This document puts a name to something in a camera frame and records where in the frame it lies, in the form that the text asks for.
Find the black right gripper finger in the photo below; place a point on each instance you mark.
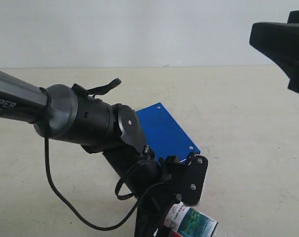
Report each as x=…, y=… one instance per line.
x=280, y=43

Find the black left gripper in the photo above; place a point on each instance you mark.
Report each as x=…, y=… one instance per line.
x=179, y=182

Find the clear plastic bottle red cap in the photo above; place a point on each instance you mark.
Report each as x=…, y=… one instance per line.
x=184, y=221

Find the blue binder folder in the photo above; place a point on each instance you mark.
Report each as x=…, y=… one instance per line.
x=164, y=130

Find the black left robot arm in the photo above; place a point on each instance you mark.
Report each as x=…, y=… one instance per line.
x=77, y=115

